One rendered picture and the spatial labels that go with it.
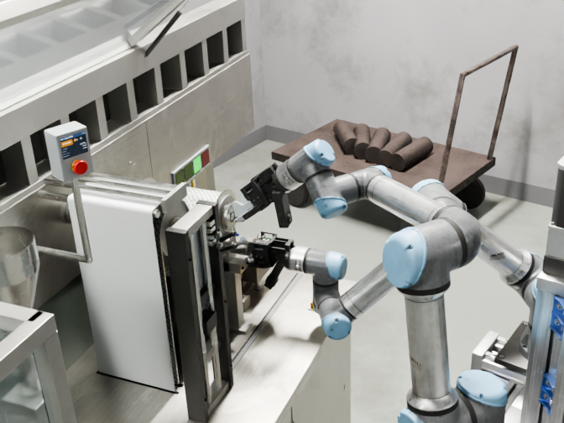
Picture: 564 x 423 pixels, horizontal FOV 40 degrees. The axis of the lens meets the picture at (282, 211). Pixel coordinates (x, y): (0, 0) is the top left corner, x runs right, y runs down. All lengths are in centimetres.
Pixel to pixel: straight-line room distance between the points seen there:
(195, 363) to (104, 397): 34
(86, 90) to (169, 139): 46
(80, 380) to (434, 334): 99
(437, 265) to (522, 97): 333
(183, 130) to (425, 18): 274
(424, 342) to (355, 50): 380
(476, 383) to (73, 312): 108
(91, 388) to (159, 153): 76
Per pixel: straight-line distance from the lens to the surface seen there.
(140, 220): 185
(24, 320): 120
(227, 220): 213
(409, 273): 161
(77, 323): 225
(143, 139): 238
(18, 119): 194
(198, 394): 195
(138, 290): 197
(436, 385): 178
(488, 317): 397
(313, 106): 566
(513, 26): 482
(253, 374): 214
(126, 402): 211
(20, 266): 155
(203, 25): 266
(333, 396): 257
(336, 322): 208
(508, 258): 231
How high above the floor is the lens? 224
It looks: 27 degrees down
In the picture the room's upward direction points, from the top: 3 degrees counter-clockwise
